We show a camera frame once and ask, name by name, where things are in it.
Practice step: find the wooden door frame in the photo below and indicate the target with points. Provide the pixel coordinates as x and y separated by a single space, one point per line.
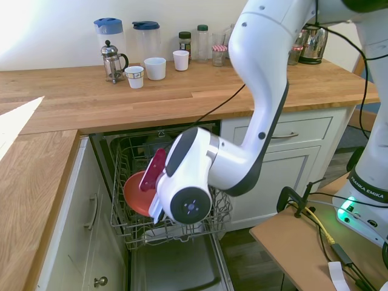
357 65

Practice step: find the clear bottle green cap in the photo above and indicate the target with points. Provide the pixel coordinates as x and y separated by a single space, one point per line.
202 45

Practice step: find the red wrist camera mount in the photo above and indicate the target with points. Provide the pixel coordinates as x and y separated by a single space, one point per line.
153 169

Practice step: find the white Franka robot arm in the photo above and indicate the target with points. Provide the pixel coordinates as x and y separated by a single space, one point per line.
257 45

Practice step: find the clear pitcher light blue lid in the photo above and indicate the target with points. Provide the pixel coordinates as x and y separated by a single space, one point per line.
109 33

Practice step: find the white cabinet door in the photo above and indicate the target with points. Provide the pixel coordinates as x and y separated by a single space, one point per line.
288 188

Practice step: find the white paper strip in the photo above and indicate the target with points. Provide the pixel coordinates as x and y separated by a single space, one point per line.
338 276

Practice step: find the patterned paper cup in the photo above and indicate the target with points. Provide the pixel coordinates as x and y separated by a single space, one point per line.
135 78

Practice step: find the glass metal french press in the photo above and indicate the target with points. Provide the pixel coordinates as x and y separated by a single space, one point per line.
112 62

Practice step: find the red plastic plate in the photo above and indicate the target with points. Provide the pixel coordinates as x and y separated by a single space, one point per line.
136 194

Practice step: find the large clear glass jar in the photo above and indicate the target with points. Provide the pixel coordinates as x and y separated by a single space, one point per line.
229 33

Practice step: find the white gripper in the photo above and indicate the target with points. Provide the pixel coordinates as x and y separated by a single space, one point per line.
157 209

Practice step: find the round metal cabinet knob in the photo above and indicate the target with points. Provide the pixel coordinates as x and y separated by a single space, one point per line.
100 281

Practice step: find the wide white cup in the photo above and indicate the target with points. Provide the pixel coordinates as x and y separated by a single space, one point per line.
155 69

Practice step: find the small white cup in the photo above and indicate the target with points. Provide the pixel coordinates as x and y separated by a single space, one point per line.
181 60

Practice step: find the jar red checkered lid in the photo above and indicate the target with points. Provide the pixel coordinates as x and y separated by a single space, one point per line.
219 56

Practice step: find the clear glass tumbler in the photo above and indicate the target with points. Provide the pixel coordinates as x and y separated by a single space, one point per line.
219 39

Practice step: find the black screw clamp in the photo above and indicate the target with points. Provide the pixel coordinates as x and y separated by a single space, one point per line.
283 197

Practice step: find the dishwasher door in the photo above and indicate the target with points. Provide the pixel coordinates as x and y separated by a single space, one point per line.
175 266

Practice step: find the wooden mounting board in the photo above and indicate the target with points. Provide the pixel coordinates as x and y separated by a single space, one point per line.
291 242

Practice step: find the coffee jar dark lid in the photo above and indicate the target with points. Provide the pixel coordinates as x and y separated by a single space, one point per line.
184 42

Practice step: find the white cabinet drawer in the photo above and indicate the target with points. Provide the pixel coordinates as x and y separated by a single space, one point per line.
312 127

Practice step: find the clear pitcher dark blue lid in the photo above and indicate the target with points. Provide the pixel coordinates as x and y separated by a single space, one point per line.
146 39

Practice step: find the stainless steel kettle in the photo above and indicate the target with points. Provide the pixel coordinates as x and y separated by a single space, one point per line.
313 48

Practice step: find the white corner cabinet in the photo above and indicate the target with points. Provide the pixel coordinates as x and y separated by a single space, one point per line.
75 242

